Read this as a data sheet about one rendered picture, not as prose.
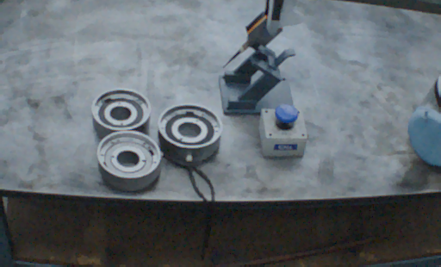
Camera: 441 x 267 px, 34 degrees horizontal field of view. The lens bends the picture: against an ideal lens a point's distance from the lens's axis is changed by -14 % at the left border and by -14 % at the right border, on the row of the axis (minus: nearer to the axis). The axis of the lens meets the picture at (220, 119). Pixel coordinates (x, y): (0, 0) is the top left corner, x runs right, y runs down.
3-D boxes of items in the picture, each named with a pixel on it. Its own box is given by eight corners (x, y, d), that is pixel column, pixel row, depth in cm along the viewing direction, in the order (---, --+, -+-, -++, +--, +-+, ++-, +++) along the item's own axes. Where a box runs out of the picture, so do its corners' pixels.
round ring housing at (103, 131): (81, 120, 139) (81, 102, 136) (127, 97, 144) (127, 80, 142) (113, 156, 133) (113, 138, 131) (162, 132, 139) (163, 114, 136)
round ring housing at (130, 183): (111, 201, 126) (111, 183, 123) (89, 157, 132) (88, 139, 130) (170, 185, 130) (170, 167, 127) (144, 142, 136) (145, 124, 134)
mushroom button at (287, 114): (272, 140, 136) (276, 118, 133) (270, 123, 139) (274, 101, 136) (295, 140, 137) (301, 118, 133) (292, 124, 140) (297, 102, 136)
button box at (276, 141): (263, 158, 137) (267, 136, 133) (257, 128, 142) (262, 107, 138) (309, 158, 138) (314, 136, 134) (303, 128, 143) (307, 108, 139)
